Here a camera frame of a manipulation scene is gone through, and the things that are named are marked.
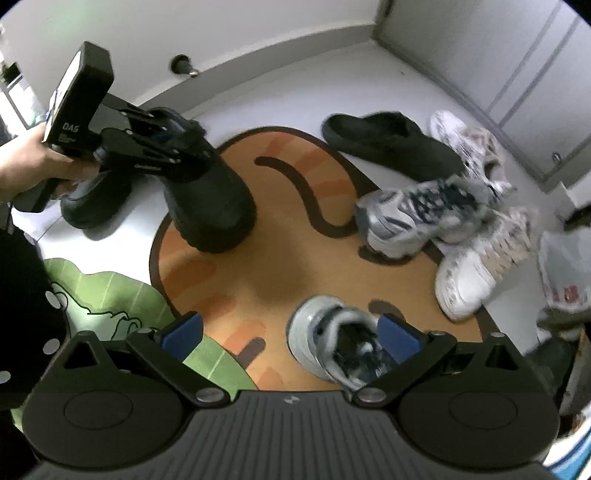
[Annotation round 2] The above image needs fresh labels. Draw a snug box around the grey sneaker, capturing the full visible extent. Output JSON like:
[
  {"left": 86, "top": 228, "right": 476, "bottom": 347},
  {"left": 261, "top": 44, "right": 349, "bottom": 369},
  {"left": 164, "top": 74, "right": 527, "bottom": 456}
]
[
  {"left": 286, "top": 295, "right": 397, "bottom": 392},
  {"left": 355, "top": 175, "right": 494, "bottom": 260}
]

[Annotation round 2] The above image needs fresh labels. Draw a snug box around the black chunky clog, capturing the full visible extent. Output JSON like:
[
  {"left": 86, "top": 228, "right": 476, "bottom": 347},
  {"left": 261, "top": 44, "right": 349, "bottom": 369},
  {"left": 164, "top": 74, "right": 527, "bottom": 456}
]
[
  {"left": 60, "top": 171, "right": 139, "bottom": 230},
  {"left": 148, "top": 107, "right": 256, "bottom": 253}
]

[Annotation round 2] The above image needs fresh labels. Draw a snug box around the person left hand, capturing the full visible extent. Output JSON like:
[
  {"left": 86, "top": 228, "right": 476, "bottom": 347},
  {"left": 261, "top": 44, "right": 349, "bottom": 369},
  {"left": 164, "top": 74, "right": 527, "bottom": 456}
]
[{"left": 0, "top": 123, "right": 100, "bottom": 203}]

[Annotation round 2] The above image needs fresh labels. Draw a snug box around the green leaf mat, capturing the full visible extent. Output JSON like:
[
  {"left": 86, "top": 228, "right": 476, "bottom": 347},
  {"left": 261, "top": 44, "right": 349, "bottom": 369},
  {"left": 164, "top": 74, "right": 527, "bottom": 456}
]
[{"left": 10, "top": 257, "right": 257, "bottom": 434}]

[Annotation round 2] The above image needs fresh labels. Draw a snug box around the white sneaker with beige laces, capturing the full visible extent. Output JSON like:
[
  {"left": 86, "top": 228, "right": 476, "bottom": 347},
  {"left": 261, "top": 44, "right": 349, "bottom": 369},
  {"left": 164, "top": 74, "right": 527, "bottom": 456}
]
[{"left": 435, "top": 206, "right": 538, "bottom": 323}]

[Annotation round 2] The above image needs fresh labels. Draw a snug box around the orange cat-shaped floor mat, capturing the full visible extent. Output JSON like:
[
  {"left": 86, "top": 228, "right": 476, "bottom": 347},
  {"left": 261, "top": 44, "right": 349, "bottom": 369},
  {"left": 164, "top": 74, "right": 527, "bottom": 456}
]
[{"left": 149, "top": 127, "right": 496, "bottom": 391}]

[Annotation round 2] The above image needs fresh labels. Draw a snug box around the white plastic bag red print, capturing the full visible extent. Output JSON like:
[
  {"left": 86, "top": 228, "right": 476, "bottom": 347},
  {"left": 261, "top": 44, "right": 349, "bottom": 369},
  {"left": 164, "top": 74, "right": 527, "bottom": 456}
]
[{"left": 538, "top": 227, "right": 591, "bottom": 313}]

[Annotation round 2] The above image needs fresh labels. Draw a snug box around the white patterned sneaker far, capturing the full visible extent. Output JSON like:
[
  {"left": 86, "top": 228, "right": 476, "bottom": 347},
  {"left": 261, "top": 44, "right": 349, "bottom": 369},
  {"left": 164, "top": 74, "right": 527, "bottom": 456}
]
[{"left": 429, "top": 110, "right": 514, "bottom": 204}]

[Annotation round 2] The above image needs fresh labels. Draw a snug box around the black slipper near door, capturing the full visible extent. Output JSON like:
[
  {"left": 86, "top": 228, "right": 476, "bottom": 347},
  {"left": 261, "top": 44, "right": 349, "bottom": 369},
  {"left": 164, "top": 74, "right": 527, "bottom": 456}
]
[{"left": 322, "top": 112, "right": 466, "bottom": 183}]

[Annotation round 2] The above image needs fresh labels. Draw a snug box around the grey door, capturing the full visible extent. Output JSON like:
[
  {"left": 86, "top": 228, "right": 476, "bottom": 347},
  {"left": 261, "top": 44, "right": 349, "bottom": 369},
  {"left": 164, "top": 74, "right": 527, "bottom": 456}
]
[{"left": 375, "top": 0, "right": 590, "bottom": 189}]

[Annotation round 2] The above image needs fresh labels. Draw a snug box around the wall door stopper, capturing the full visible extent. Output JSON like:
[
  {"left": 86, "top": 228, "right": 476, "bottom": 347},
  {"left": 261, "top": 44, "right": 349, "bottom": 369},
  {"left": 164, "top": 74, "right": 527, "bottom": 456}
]
[{"left": 169, "top": 54, "right": 200, "bottom": 78}]

